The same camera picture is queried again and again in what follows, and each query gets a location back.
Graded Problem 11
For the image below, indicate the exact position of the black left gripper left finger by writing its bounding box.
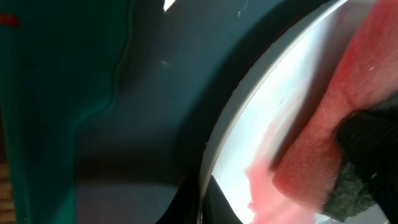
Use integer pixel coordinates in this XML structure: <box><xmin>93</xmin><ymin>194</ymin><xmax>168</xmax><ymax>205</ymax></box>
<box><xmin>155</xmin><ymin>177</ymin><xmax>199</xmax><ymax>224</ymax></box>

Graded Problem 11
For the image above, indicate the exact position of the teal plastic tray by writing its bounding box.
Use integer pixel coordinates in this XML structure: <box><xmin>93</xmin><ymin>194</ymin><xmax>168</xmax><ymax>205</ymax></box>
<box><xmin>0</xmin><ymin>0</ymin><xmax>330</xmax><ymax>224</ymax></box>

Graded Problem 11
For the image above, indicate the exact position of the light blue plate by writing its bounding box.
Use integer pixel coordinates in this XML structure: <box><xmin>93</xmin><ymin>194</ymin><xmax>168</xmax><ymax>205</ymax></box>
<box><xmin>197</xmin><ymin>1</ymin><xmax>396</xmax><ymax>223</ymax></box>

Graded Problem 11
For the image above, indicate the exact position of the red sponge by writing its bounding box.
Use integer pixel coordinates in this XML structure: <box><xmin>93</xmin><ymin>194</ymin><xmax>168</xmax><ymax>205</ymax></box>
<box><xmin>248</xmin><ymin>0</ymin><xmax>397</xmax><ymax>223</ymax></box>

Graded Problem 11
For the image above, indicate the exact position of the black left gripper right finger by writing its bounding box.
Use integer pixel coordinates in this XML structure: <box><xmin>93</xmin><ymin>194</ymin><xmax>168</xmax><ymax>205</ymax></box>
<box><xmin>201</xmin><ymin>176</ymin><xmax>243</xmax><ymax>224</ymax></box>

